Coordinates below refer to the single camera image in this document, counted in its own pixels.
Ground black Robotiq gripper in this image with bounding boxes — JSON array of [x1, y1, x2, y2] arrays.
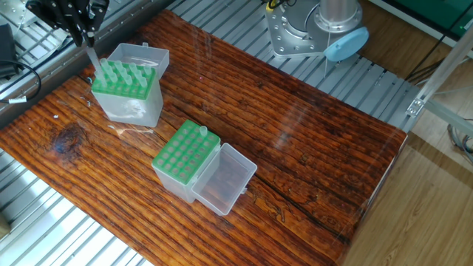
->
[[26, 0, 110, 50]]

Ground clear pipette box green rack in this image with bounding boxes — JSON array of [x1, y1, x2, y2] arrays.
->
[[152, 120, 258, 216], [91, 42, 172, 130]]

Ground black cables on frame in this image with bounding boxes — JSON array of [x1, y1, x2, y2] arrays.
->
[[0, 0, 82, 104]]

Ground aluminium frame profile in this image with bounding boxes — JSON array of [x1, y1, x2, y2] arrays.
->
[[405, 41, 473, 149]]

